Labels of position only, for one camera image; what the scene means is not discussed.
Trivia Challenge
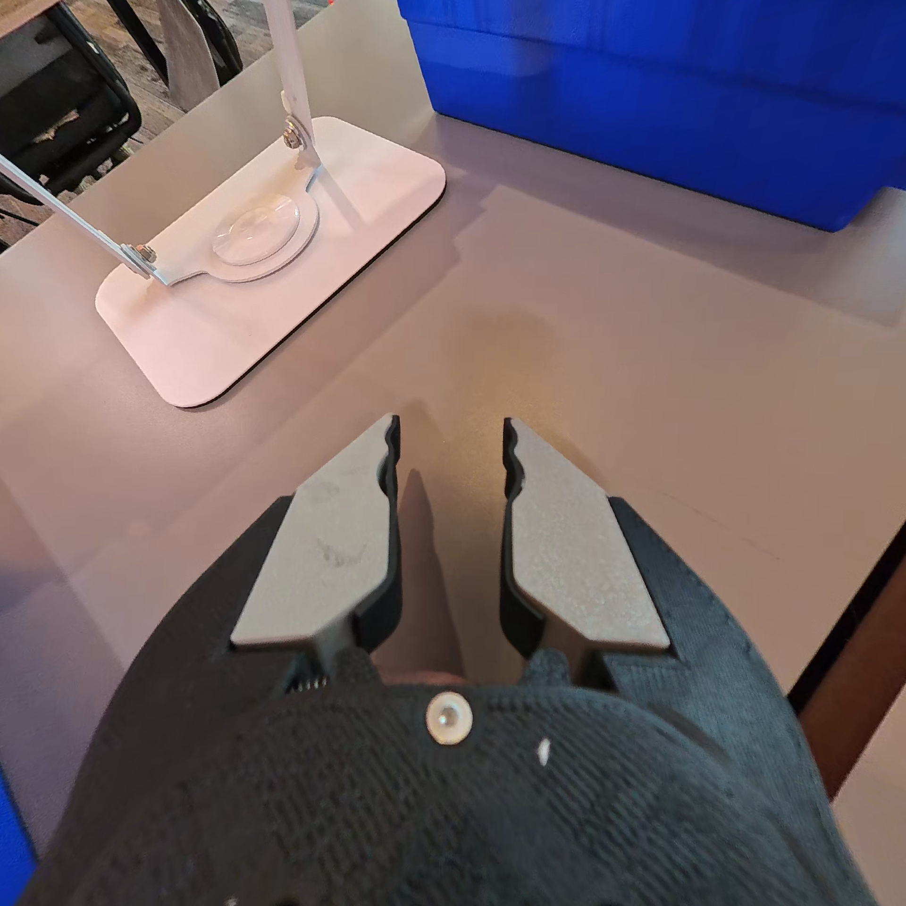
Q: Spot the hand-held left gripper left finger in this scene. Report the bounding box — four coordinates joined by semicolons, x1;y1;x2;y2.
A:
231;414;403;670

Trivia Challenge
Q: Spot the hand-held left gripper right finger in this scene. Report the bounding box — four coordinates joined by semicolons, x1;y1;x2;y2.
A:
500;418;671;684

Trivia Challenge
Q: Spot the blue plastic bin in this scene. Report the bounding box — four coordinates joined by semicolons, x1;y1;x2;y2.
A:
396;0;906;233
0;768;40;906

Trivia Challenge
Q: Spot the black office chair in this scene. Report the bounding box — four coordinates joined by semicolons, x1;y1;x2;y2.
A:
0;0;243;245

